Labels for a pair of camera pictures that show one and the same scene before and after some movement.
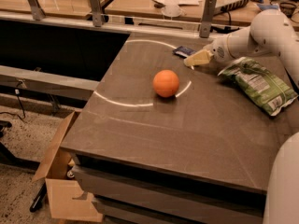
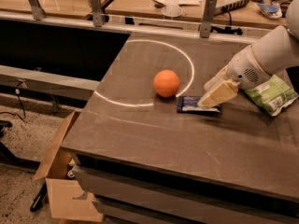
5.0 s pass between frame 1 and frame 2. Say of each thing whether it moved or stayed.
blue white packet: stayed
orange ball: stayed
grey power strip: stayed
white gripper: moved
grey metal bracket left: stayed
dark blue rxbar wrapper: moved
